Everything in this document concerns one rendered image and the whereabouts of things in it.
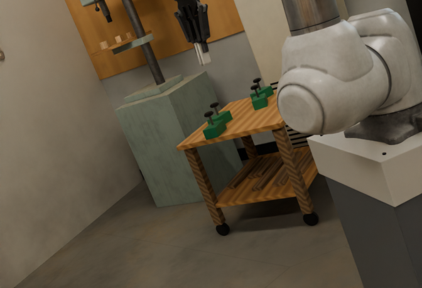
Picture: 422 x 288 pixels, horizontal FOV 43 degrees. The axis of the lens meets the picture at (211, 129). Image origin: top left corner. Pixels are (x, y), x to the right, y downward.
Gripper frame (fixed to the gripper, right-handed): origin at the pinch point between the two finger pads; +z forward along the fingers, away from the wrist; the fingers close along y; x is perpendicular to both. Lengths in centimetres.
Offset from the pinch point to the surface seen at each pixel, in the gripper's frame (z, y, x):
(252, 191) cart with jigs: 82, 65, -61
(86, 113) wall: 42, 233, -76
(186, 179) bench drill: 88, 137, -76
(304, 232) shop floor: 98, 35, -58
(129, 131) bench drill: 52, 166, -66
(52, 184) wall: 73, 213, -25
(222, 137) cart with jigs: 48, 61, -49
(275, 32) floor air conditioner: 15, 82, -125
